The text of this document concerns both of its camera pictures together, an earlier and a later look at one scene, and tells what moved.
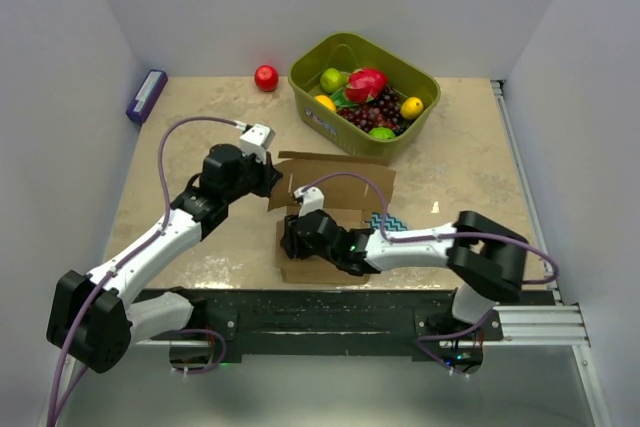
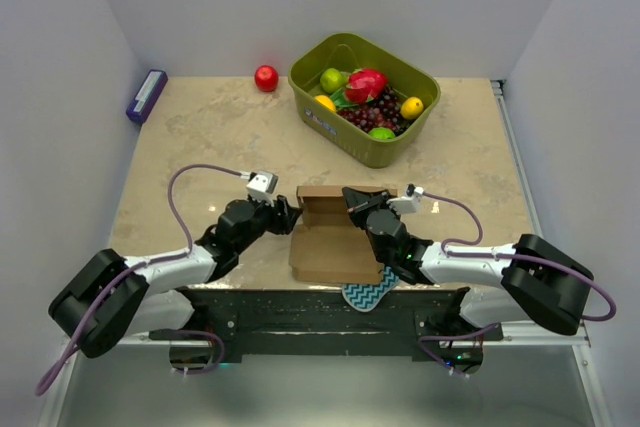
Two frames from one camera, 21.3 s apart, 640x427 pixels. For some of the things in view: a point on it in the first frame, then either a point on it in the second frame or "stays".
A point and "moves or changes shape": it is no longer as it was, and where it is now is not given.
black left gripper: [269, 175] to [286, 220]
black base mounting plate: [337, 325] stays
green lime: [382, 133] stays
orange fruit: [326, 100] stays
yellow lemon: [411, 107] stays
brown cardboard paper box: [352, 188] moves or changes shape
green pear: [332, 80] stays
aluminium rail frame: [562, 324] stays
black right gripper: [291, 240] to [359, 203]
